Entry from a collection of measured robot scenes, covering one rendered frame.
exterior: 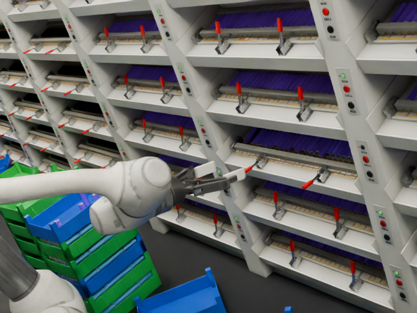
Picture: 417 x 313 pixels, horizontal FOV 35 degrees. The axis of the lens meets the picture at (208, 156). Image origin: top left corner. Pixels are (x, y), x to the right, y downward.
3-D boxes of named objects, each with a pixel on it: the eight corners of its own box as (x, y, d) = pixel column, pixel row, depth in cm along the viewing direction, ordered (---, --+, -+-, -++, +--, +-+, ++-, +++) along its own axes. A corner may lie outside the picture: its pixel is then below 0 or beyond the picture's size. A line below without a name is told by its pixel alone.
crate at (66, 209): (61, 243, 228) (51, 224, 225) (31, 235, 242) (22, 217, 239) (124, 197, 245) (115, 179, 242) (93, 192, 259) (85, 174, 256)
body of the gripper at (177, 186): (159, 204, 178) (187, 193, 183) (176, 210, 171) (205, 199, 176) (154, 177, 176) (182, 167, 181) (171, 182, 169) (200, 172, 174)
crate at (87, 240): (70, 263, 231) (61, 243, 228) (41, 253, 245) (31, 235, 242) (131, 215, 248) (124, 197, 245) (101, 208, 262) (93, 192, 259)
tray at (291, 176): (370, 205, 175) (354, 183, 171) (231, 171, 224) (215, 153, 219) (408, 148, 181) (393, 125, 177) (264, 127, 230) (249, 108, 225)
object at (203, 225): (248, 256, 246) (228, 235, 239) (162, 222, 295) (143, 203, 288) (278, 213, 252) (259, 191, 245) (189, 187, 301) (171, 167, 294)
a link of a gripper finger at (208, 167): (197, 178, 187) (195, 177, 187) (216, 171, 190) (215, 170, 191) (195, 168, 186) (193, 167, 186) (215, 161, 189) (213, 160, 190)
